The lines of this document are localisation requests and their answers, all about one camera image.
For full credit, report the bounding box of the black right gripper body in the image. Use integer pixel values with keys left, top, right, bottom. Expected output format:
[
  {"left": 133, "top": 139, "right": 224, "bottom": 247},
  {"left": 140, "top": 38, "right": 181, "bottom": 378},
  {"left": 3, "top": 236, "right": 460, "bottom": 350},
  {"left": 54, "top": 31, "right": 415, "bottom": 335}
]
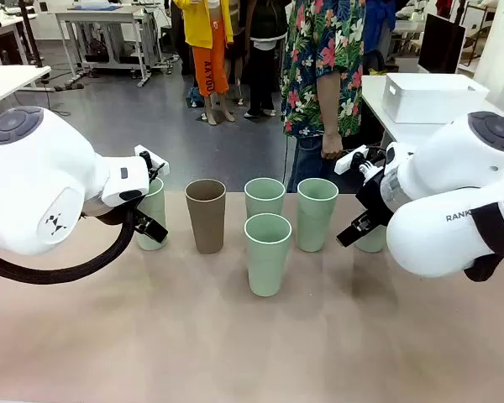
[{"left": 354, "top": 166, "right": 396, "bottom": 232}]

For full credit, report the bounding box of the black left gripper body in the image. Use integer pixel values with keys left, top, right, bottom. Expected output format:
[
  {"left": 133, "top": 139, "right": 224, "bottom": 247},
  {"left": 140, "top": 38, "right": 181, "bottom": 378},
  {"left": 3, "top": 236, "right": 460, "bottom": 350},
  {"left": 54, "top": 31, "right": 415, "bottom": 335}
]
[{"left": 123, "top": 196, "right": 150, "bottom": 224}]

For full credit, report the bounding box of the green plastic cup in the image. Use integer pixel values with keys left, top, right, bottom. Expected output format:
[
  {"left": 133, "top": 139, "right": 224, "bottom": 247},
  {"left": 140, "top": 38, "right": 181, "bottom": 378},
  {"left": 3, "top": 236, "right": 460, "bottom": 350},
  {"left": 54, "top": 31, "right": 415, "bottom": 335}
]
[
  {"left": 135, "top": 175, "right": 167, "bottom": 253},
  {"left": 297, "top": 177, "right": 340, "bottom": 254},
  {"left": 354, "top": 225, "right": 388, "bottom": 254},
  {"left": 244, "top": 177, "right": 287, "bottom": 220},
  {"left": 244, "top": 212, "right": 293, "bottom": 298}
]

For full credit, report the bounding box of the brown plastic cup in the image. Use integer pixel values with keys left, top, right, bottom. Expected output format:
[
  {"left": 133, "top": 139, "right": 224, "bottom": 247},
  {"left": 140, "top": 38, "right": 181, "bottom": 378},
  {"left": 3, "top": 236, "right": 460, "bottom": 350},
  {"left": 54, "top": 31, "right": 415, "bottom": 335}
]
[{"left": 184, "top": 179, "right": 228, "bottom": 255}]

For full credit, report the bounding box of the white plastic basket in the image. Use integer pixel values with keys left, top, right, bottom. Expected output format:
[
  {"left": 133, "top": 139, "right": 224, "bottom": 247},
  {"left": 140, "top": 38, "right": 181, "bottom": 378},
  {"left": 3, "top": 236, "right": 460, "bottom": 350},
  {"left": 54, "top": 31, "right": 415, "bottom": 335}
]
[{"left": 381, "top": 72, "right": 491, "bottom": 124}]

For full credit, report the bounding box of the person's left forearm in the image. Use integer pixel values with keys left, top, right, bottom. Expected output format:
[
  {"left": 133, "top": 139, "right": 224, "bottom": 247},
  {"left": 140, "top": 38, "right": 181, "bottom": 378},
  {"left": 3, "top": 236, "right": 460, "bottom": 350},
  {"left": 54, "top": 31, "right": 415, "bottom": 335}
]
[{"left": 317, "top": 71, "right": 344, "bottom": 138}]

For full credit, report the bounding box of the person's left hand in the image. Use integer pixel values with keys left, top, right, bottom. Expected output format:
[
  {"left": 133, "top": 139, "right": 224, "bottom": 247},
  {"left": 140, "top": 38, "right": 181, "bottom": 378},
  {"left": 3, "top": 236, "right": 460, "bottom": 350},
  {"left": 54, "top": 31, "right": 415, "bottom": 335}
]
[{"left": 320, "top": 133, "right": 344, "bottom": 161}]

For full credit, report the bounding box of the white side table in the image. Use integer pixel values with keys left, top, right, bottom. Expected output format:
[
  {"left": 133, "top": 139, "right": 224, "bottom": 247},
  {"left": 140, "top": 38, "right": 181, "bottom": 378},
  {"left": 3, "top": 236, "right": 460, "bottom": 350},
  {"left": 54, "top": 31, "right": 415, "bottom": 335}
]
[{"left": 360, "top": 74, "right": 504, "bottom": 149}]

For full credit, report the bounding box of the person in floral shirt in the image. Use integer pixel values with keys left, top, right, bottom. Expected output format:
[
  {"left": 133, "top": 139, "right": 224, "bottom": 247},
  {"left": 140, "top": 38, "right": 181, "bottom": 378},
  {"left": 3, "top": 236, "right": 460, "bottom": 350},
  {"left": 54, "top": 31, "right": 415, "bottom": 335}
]
[{"left": 281, "top": 0, "right": 367, "bottom": 194}]

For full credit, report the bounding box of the black monitor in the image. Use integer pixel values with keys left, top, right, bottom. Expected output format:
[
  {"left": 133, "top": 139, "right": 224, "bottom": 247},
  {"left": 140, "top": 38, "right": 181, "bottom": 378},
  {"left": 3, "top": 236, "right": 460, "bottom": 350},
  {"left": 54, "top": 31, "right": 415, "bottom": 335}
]
[{"left": 417, "top": 12, "right": 468, "bottom": 79}]

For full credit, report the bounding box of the person in blue top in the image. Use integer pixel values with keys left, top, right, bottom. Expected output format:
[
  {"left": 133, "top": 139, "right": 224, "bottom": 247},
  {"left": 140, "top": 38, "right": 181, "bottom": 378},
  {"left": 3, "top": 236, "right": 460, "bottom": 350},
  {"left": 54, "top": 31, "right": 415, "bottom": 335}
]
[{"left": 362, "top": 0, "right": 399, "bottom": 73}]

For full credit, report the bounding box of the mannequin in orange pants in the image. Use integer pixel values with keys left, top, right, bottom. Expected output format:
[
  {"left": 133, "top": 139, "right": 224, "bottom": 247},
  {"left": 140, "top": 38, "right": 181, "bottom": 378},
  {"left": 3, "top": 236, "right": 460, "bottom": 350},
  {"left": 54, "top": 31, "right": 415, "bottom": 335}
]
[{"left": 171, "top": 0, "right": 237, "bottom": 127}]

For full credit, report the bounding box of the person in black clothes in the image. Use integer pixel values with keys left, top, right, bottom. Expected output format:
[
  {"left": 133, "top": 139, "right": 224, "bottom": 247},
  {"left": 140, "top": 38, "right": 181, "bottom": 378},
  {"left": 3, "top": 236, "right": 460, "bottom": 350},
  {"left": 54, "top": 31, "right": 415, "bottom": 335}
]
[{"left": 238, "top": 0, "right": 288, "bottom": 119}]

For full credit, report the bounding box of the white desk with metal legs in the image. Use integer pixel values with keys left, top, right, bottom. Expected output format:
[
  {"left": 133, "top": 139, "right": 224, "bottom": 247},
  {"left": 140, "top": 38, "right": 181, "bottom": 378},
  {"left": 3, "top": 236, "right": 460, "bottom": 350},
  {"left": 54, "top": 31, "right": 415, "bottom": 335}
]
[{"left": 54, "top": 5, "right": 153, "bottom": 89}]

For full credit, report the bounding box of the black pole stand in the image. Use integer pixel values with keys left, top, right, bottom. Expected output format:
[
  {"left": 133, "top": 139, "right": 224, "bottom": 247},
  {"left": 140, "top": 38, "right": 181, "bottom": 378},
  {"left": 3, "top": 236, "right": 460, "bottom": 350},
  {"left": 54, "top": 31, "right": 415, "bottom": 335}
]
[{"left": 18, "top": 0, "right": 44, "bottom": 69}]

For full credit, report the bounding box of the white lab bench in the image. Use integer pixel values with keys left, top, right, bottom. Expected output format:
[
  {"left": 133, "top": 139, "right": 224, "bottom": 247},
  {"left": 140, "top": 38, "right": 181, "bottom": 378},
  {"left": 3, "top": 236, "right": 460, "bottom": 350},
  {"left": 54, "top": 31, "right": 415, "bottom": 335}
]
[{"left": 0, "top": 0, "right": 39, "bottom": 66}]

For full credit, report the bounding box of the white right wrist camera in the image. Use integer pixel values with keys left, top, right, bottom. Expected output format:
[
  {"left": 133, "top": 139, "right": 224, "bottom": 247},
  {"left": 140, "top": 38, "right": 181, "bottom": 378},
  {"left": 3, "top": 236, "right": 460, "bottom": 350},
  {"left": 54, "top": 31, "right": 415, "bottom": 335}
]
[{"left": 333, "top": 144, "right": 370, "bottom": 175}]

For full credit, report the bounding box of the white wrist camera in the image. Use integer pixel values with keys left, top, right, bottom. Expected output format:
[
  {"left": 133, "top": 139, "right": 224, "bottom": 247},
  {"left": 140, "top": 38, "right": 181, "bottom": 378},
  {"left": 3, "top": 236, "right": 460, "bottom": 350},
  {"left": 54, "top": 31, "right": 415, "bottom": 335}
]
[
  {"left": 333, "top": 144, "right": 370, "bottom": 175},
  {"left": 134, "top": 144, "right": 171, "bottom": 175}
]

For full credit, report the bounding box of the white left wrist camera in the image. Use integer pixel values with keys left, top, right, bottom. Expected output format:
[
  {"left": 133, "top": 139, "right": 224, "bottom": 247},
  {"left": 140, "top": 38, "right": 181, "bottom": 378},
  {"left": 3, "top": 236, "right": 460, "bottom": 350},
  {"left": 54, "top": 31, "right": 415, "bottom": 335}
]
[{"left": 134, "top": 144, "right": 171, "bottom": 175}]

